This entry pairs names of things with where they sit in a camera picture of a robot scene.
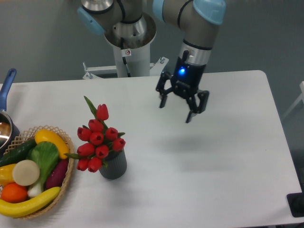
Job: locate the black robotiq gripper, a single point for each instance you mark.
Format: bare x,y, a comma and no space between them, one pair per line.
188,78

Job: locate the red tulip bouquet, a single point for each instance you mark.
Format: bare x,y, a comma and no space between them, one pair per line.
101,143

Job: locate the yellow squash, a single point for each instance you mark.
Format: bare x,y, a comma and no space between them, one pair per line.
45,135

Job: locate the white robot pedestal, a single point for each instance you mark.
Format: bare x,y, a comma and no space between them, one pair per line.
128,63

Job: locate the woven wicker basket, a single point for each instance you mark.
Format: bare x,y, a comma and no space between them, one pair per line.
29,134

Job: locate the yellow banana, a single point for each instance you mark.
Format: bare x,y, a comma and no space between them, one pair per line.
17,210

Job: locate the white frame at right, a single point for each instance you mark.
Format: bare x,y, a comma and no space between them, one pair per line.
296,105

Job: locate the green cucumber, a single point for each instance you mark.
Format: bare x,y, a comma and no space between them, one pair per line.
17,154

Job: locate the beige round disc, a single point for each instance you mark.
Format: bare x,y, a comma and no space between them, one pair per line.
26,172

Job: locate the black device at table edge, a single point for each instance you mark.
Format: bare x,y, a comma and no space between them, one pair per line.
296,204

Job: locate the purple sweet potato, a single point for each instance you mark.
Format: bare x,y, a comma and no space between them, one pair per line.
57,176

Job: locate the blue handled saucepan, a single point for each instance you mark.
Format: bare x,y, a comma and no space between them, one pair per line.
8,130

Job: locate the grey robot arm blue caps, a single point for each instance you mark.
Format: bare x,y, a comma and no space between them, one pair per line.
130,32

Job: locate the green bok choy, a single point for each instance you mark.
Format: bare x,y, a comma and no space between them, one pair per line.
46,156

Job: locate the grey ribbed vase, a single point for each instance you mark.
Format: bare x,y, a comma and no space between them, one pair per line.
115,166

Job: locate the orange fruit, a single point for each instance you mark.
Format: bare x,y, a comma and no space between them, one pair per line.
14,193

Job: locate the yellow bell pepper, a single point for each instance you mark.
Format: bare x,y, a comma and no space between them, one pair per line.
6,174

